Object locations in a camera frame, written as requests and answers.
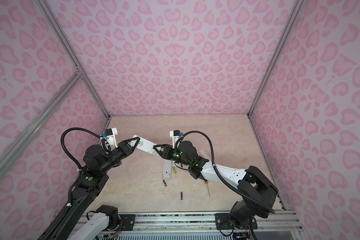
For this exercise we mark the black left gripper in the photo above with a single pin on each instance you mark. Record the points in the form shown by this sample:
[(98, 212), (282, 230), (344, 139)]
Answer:
[(125, 148)]

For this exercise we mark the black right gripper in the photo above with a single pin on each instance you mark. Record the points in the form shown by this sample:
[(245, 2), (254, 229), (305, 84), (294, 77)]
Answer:
[(168, 150)]

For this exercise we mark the white battery cover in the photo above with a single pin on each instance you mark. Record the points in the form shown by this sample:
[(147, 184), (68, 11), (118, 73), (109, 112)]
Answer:
[(204, 155)]

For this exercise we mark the white remote with green buttons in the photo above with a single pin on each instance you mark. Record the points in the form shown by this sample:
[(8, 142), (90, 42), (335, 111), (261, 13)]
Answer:
[(146, 146)]

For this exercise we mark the small white remote control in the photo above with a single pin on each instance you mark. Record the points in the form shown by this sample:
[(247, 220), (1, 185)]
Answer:
[(167, 170)]

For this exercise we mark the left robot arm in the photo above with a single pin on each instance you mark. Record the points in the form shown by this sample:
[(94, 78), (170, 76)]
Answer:
[(87, 187)]

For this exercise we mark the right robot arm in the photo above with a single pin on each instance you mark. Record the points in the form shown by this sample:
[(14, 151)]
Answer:
[(257, 191)]

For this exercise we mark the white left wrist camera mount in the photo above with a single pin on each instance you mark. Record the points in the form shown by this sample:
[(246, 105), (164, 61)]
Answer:
[(110, 136)]

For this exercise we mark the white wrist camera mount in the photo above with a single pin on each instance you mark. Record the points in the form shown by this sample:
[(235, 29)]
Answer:
[(110, 136), (175, 135)]

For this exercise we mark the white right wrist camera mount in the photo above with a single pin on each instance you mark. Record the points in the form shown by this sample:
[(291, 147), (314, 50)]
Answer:
[(175, 135)]

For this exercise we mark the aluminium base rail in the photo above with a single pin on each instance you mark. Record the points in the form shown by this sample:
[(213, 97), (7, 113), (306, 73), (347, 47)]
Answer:
[(283, 225)]

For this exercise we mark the diagonal aluminium frame bar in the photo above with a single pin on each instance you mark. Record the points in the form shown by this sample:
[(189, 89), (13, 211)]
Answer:
[(18, 146)]

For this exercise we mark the aluminium corner frame post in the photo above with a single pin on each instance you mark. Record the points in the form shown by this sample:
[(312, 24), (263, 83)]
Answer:
[(68, 48)]

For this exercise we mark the right rear aluminium frame post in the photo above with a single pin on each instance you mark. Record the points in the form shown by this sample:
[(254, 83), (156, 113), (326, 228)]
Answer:
[(283, 39)]

